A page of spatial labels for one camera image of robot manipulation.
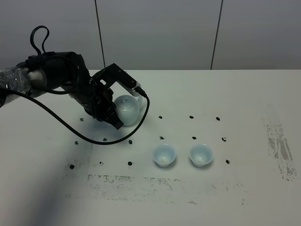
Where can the left blue porcelain teacup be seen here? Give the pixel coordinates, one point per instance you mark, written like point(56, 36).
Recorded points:
point(164, 155)

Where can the blue porcelain teacup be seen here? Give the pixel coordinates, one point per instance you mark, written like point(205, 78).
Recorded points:
point(164, 155)
point(201, 155)

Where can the right blue porcelain teacup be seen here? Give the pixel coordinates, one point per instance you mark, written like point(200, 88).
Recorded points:
point(201, 155)

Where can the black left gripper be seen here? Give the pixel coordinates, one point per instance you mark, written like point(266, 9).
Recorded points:
point(101, 107)

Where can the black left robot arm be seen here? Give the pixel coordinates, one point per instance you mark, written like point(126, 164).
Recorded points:
point(46, 72)

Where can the light blue porcelain teapot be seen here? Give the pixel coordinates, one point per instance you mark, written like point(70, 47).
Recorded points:
point(128, 108)

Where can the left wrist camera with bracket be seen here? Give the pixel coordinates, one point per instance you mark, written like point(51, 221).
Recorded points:
point(113, 73)

